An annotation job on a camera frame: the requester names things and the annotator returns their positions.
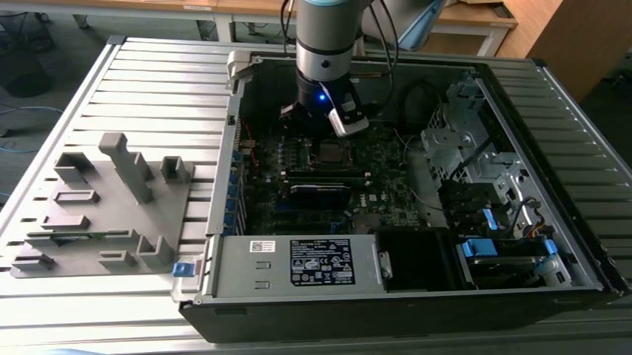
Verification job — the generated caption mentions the silver green CPU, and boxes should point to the silver green CPU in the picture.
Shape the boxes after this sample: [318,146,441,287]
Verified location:
[318,142,350,163]

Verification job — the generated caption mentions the metal socket cover frame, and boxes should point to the metal socket cover frame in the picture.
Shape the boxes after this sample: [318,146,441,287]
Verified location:
[309,139,358,169]

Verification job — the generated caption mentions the black RAM slot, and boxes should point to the black RAM slot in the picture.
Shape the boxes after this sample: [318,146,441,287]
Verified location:
[286,169,365,178]
[286,177,365,185]

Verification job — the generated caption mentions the black graphics card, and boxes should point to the black graphics card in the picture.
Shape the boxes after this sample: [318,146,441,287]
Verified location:
[289,183,354,212]

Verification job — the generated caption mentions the green motherboard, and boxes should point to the green motherboard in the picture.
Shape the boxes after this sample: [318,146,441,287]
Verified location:
[235,117,450,236]

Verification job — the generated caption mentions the grey metal drive cage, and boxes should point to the grey metal drive cage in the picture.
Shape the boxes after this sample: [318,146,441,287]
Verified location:
[420,81,497,175]

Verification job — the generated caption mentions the brown chipset heatsink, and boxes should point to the brown chipset heatsink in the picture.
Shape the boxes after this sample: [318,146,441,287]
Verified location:
[354,214,382,234]

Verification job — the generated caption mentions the wooden desk white legs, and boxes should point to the wooden desk white legs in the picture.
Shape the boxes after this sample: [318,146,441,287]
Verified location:
[217,0,519,57]
[0,0,219,30]

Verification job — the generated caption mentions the grey power supply unit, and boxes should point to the grey power supply unit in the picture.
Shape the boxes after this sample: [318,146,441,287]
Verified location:
[213,234,385,299]

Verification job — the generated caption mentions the blue disk carrier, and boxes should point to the blue disk carrier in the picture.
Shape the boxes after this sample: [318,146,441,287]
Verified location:
[457,238,559,268]

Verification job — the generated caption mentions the grey parts rack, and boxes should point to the grey parts rack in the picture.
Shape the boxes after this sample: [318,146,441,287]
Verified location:
[8,132,198,279]

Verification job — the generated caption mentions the black PC case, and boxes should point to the black PC case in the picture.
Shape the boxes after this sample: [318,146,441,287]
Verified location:
[170,50,632,344]

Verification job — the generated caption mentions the black hard disk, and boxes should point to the black hard disk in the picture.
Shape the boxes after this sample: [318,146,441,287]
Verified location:
[468,256,539,288]

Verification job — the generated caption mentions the wooden cabinet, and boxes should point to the wooden cabinet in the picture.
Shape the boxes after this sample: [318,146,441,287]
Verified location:
[497,0,632,103]

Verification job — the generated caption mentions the green RAM stick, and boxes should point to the green RAM stick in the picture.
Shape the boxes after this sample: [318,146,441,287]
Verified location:
[51,231,131,242]

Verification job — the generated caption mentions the black mesh basket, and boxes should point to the black mesh basket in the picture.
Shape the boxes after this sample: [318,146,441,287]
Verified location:
[0,10,56,55]

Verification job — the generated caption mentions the black looped cable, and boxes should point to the black looped cable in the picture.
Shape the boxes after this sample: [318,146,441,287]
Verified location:
[404,81,442,129]

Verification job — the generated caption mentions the multicolour wire bundle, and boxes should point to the multicolour wire bundle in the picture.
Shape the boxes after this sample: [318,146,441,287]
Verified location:
[524,220,555,238]

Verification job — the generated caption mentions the blue floor cable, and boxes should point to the blue floor cable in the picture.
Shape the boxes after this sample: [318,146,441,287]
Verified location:
[0,105,66,153]

